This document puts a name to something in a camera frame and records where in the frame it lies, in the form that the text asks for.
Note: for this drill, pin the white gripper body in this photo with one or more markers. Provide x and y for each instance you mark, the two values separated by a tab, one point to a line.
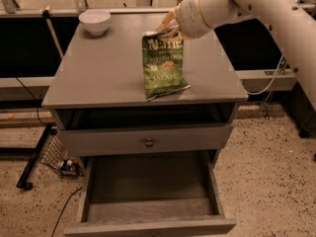
192	17

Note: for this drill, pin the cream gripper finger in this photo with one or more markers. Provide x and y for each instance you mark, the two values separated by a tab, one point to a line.
171	34
169	22

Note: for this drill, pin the green jalapeno chip bag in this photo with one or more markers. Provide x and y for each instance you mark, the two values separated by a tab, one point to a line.
162	61

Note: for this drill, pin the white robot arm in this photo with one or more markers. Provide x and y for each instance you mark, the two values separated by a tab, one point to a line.
293	30

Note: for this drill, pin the closed grey top drawer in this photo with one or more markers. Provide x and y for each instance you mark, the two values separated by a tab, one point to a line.
117	141

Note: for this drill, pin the brass drawer knob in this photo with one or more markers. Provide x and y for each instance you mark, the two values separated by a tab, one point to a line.
149	143

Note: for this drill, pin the grey wooden drawer cabinet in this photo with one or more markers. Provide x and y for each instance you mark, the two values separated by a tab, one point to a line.
99	83

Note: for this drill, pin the open grey middle drawer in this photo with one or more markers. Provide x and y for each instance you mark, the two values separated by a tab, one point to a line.
150	195

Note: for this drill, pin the white ceramic bowl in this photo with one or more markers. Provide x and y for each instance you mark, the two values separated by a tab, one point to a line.
96	22

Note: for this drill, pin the small colourful can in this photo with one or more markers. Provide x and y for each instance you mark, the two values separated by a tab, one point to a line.
68	167

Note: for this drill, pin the black metal bar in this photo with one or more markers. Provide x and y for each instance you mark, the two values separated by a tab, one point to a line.
23	182

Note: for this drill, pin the metal railing frame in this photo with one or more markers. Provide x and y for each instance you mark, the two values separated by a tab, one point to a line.
98	4

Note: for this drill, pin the wire mesh basket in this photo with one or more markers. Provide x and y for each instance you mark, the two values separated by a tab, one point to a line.
53	152

